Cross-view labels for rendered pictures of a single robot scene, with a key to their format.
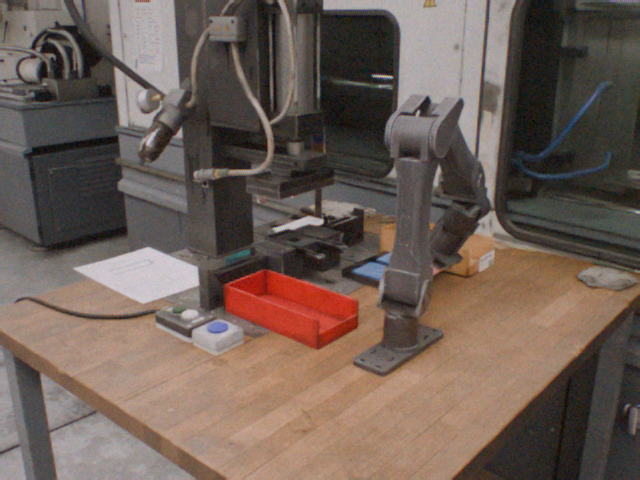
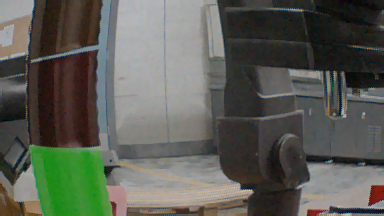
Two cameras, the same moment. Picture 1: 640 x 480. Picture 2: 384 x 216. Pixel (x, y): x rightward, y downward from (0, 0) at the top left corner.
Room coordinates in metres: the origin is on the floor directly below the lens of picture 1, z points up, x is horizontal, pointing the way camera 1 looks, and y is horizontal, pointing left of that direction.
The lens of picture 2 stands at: (2.06, 0.19, 1.12)
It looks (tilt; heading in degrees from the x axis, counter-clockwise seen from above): 3 degrees down; 203
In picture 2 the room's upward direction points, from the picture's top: 3 degrees counter-clockwise
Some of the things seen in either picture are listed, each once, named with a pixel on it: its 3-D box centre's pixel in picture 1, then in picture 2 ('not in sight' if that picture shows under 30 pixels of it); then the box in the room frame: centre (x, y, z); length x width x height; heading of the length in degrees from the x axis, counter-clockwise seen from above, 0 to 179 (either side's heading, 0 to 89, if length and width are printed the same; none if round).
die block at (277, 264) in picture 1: (296, 256); not in sight; (1.45, 0.05, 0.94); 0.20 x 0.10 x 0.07; 139
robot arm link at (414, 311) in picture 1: (403, 294); (274, 164); (1.07, -0.15, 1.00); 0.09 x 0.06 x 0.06; 56
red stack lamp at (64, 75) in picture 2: not in sight; (57, 99); (1.73, 0.00, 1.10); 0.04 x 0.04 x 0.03
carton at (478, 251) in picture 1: (436, 247); not in sight; (1.53, -0.29, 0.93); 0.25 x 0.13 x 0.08; 49
